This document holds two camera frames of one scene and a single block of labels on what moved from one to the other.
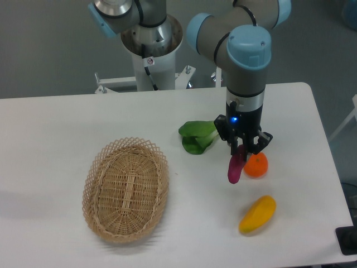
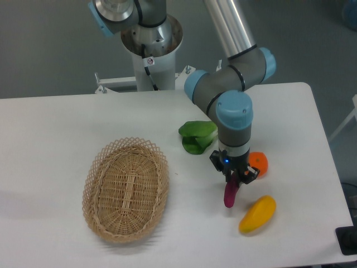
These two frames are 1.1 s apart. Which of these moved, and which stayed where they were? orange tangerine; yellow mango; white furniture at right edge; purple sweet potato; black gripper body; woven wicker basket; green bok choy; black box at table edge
Moved: purple sweet potato; black gripper body
Stayed: green bok choy; orange tangerine; black box at table edge; woven wicker basket; white furniture at right edge; yellow mango
